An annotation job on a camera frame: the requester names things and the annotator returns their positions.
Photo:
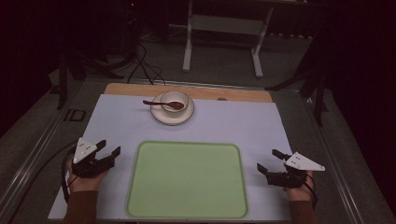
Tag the white table mat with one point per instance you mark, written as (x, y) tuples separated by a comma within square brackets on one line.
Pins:
[(124, 124)]

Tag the person's left hand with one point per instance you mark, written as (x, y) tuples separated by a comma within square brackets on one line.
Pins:
[(83, 183)]

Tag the black tripod stand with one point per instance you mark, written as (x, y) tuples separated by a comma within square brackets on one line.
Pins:
[(77, 62), (311, 81)]

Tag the white ceramic saucer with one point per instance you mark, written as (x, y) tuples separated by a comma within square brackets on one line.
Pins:
[(172, 112)]

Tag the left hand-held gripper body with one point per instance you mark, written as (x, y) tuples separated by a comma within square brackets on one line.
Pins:
[(88, 163)]

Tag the wooden table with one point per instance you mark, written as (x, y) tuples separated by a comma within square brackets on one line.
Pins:
[(236, 94)]

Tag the person's right hand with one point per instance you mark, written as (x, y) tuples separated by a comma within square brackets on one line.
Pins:
[(299, 191)]

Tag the white bowl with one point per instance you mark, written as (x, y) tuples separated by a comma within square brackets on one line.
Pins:
[(174, 101)]

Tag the white metal stand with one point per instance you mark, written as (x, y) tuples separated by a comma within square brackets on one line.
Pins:
[(225, 26)]

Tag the brown wooden spoon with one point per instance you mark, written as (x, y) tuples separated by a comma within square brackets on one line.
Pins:
[(163, 103)]

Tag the green tray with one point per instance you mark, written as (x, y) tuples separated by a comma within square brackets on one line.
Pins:
[(187, 179)]

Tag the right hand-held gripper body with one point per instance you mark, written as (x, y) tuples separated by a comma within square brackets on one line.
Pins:
[(292, 172)]

